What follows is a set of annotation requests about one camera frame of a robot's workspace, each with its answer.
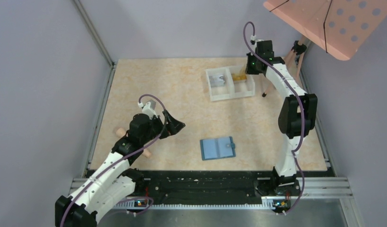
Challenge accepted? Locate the aluminium frame post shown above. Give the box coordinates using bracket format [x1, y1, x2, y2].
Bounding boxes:
[71, 0, 115, 68]

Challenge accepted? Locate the pink perforated board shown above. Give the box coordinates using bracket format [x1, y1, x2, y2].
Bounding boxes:
[263, 0, 387, 61]

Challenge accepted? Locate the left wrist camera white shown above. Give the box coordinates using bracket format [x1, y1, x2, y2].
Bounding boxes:
[138, 99, 157, 119]

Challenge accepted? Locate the teal card holder wallet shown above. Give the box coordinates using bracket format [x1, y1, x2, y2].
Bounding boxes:
[200, 136, 236, 161]

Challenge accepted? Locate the grey slotted cable duct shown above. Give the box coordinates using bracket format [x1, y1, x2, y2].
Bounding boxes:
[115, 199, 299, 210]

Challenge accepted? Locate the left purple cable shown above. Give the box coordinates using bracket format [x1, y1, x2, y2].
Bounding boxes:
[60, 94, 166, 227]

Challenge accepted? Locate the purple cable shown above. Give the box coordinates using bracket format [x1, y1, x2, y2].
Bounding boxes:
[243, 21, 306, 214]
[60, 94, 166, 227]

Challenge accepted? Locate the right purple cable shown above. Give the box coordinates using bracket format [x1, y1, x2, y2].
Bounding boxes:
[243, 21, 306, 214]

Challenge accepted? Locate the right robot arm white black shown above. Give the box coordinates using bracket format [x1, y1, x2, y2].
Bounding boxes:
[245, 37, 318, 188]

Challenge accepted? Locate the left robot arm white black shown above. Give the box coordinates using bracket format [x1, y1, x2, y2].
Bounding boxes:
[55, 110, 186, 227]

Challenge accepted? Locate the pink tripod stand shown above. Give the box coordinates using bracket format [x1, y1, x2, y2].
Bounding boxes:
[262, 35, 308, 97]

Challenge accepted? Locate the white two-compartment tray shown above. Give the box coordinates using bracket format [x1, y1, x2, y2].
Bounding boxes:
[205, 65, 255, 102]

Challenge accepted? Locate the beige wooden peg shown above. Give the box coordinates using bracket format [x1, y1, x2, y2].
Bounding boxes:
[114, 127, 152, 158]

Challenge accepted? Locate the silver card in tray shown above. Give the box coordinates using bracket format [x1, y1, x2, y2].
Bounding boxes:
[209, 74, 226, 87]

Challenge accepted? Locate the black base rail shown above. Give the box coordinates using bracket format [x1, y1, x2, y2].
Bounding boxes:
[86, 169, 335, 206]

